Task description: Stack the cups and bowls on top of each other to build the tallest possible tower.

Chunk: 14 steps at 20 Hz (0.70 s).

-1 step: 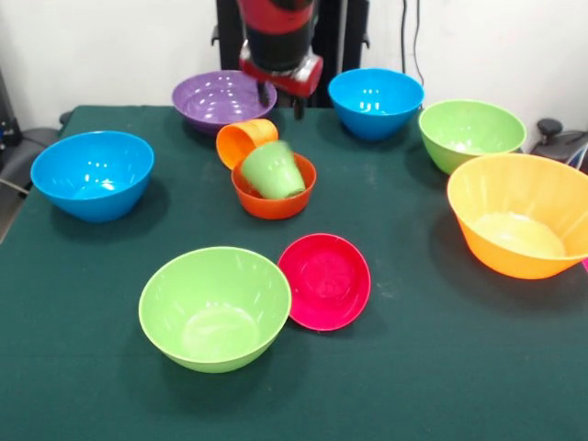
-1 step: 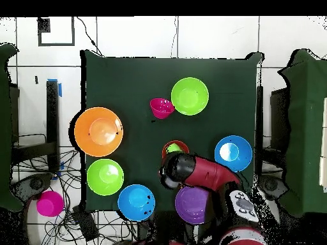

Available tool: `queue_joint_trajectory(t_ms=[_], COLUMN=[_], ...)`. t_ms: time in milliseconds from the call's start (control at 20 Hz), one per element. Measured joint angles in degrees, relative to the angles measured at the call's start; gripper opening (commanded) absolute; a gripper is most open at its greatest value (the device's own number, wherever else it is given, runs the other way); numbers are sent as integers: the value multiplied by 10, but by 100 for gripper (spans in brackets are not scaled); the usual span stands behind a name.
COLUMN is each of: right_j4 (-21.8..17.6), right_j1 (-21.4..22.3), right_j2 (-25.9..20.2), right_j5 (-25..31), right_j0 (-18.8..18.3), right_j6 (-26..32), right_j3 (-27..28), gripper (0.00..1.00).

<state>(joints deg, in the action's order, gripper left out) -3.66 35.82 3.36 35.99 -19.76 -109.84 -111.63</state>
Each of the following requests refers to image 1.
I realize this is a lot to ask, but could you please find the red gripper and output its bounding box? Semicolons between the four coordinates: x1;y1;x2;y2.
238;40;324;122

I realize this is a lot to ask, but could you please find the orange plastic cup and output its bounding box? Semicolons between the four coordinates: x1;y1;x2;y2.
215;119;280;171

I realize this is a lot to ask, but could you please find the purple plastic bowl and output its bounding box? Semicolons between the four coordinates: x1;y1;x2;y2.
171;70;278;136

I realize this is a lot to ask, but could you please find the green plastic cup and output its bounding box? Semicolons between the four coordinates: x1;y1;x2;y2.
241;140;307;200

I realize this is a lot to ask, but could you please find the blue plastic bowl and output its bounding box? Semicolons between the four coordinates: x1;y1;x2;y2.
327;67;425;141
29;130;155;224

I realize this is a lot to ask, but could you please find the red-orange plastic bowl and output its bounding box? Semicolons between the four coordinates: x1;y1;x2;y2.
231;152;318;221

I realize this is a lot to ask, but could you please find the pink plastic bowl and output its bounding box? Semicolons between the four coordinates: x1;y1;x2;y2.
277;232;372;333

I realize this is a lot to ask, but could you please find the green plastic bowl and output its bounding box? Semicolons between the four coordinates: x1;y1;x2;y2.
138;246;293;374
418;98;527;175

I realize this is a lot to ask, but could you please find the large orange plastic bowl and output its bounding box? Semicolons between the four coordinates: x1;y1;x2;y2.
447;153;588;280

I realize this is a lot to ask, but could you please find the dark grey chair base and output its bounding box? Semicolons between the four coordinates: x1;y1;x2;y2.
530;118;588;174
0;126;61;194

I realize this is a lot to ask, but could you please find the dark green table cloth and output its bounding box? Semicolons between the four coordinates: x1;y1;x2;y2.
0;105;588;441

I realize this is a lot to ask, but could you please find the black wall cable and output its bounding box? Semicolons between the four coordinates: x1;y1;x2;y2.
400;0;411;74
413;0;426;88

